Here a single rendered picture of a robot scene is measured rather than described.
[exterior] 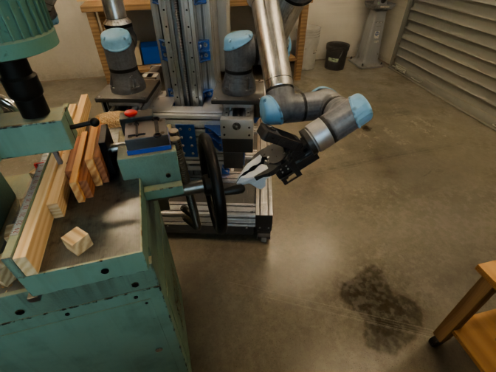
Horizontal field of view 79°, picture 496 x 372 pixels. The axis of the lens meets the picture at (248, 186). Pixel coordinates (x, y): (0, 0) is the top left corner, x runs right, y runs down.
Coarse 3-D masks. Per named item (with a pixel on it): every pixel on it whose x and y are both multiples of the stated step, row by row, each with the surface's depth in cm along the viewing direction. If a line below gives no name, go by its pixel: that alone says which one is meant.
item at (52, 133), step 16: (16, 112) 63; (64, 112) 63; (0, 128) 58; (16, 128) 59; (32, 128) 60; (48, 128) 61; (64, 128) 62; (0, 144) 60; (16, 144) 61; (32, 144) 62; (48, 144) 63; (64, 144) 64
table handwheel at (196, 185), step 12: (204, 144) 76; (204, 156) 93; (216, 156) 74; (204, 168) 96; (216, 168) 72; (204, 180) 83; (216, 180) 72; (192, 192) 83; (204, 192) 84; (216, 192) 72; (216, 204) 73; (216, 216) 75; (216, 228) 80
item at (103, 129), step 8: (104, 128) 73; (104, 136) 70; (104, 144) 68; (112, 144) 73; (120, 144) 74; (104, 152) 69; (112, 152) 74; (104, 160) 71; (112, 160) 73; (112, 168) 73
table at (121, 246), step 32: (96, 192) 69; (128, 192) 69; (160, 192) 75; (64, 224) 62; (96, 224) 62; (128, 224) 62; (64, 256) 56; (96, 256) 56; (128, 256) 56; (32, 288) 55; (64, 288) 57
